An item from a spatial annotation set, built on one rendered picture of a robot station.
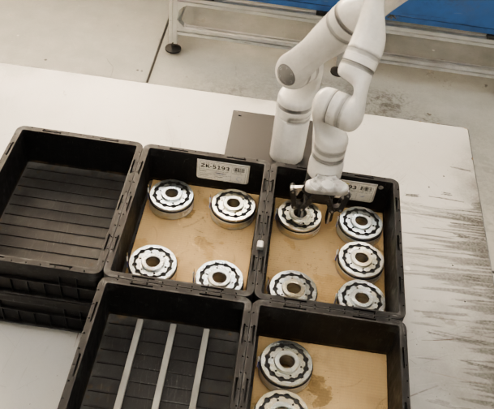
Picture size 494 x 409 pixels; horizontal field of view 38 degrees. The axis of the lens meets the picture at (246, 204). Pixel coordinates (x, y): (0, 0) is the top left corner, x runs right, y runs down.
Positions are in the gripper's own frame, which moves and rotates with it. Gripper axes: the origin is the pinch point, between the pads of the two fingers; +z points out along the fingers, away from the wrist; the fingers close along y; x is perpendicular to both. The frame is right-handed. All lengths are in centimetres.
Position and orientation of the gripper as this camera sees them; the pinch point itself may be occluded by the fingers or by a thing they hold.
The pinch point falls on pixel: (314, 216)
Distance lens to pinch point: 165.8
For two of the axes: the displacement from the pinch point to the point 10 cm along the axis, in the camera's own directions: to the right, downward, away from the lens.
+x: -0.2, 7.1, -7.0
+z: -0.8, 7.0, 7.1
